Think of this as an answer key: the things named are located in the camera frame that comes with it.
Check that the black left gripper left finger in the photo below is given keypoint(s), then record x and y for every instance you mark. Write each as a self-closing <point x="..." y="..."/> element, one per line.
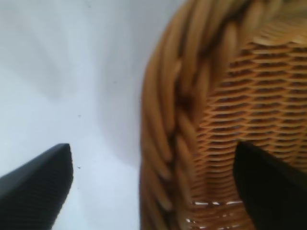
<point x="31" y="191"/>

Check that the brown woven wicker basket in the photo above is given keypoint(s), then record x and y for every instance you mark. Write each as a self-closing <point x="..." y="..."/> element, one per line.
<point x="227" y="95"/>

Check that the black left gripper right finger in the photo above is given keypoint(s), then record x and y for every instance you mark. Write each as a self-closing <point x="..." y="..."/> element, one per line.
<point x="271" y="187"/>

